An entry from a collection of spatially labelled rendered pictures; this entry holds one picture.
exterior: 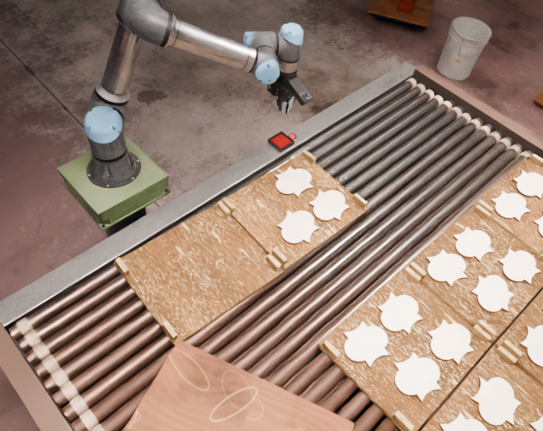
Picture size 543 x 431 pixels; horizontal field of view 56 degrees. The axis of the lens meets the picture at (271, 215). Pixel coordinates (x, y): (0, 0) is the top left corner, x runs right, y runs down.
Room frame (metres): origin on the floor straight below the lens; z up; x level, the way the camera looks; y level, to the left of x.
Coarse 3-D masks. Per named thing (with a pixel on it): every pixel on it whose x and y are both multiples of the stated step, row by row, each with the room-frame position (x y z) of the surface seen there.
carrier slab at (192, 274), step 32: (192, 224) 1.01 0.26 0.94; (224, 224) 1.03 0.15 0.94; (128, 256) 0.85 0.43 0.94; (160, 256) 0.87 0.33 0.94; (192, 256) 0.89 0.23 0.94; (224, 256) 0.90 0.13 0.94; (256, 256) 0.92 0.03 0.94; (160, 288) 0.75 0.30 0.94; (192, 288) 0.77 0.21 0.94; (224, 288) 0.79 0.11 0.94; (256, 288) 0.80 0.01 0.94; (160, 320) 0.65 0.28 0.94; (192, 320) 0.66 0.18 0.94
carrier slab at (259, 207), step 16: (304, 160) 1.39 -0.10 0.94; (272, 176) 1.28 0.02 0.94; (320, 176) 1.31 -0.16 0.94; (240, 192) 1.18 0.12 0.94; (256, 192) 1.19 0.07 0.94; (272, 192) 1.20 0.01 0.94; (304, 192) 1.22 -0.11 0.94; (240, 208) 1.11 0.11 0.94; (256, 208) 1.12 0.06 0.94; (272, 208) 1.13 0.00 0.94; (288, 208) 1.14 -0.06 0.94; (304, 208) 1.15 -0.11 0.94; (352, 208) 1.18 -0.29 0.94; (368, 208) 1.19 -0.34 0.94; (240, 224) 1.04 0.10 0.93; (256, 224) 1.05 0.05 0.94; (272, 224) 1.06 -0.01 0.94; (320, 224) 1.09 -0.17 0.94; (336, 224) 1.10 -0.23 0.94; (256, 240) 0.99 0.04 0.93; (272, 240) 0.99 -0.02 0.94; (320, 240) 1.02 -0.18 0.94; (272, 256) 0.93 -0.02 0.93; (288, 256) 0.94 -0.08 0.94; (304, 256) 0.96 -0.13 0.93
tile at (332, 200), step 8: (320, 192) 1.22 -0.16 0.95; (328, 192) 1.23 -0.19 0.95; (336, 192) 1.24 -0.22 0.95; (320, 200) 1.19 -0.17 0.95; (328, 200) 1.19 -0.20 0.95; (336, 200) 1.20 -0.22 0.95; (344, 200) 1.20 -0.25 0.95; (320, 208) 1.15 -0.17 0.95; (328, 208) 1.16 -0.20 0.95; (336, 208) 1.16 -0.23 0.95; (344, 208) 1.17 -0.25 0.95; (320, 216) 1.11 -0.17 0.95; (328, 216) 1.12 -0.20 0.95; (336, 216) 1.13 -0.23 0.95
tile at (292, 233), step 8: (288, 216) 1.09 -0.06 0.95; (296, 216) 1.10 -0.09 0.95; (304, 216) 1.10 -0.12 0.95; (312, 216) 1.11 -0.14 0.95; (280, 224) 1.06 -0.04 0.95; (288, 224) 1.06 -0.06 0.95; (296, 224) 1.07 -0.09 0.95; (304, 224) 1.07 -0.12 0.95; (312, 224) 1.08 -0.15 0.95; (288, 232) 1.03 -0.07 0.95; (296, 232) 1.03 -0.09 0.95; (304, 232) 1.04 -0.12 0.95; (312, 232) 1.04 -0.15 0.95; (288, 240) 0.99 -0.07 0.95; (296, 240) 1.00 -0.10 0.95; (304, 240) 1.01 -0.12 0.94
